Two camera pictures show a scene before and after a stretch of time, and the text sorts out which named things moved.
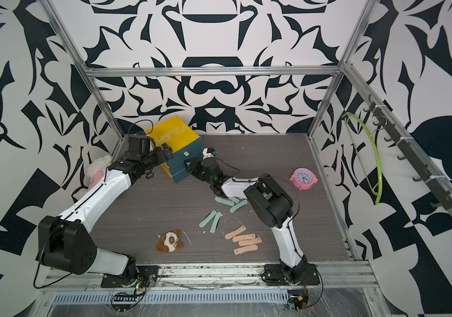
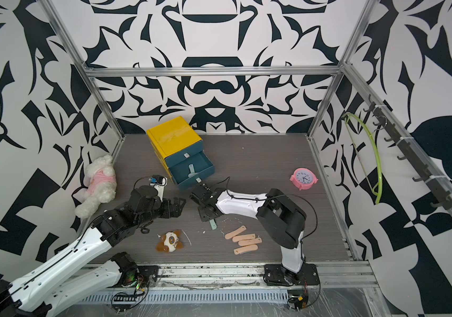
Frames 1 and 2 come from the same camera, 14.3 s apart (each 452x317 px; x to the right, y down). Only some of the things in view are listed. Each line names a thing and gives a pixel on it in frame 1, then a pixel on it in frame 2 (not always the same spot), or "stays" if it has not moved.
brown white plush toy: x=169 y=242 stays
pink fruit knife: x=244 y=238 stays
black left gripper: x=158 y=152 → x=170 y=212
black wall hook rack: x=386 y=120 stays
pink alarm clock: x=303 y=178 stays
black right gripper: x=193 y=166 → x=201 y=215
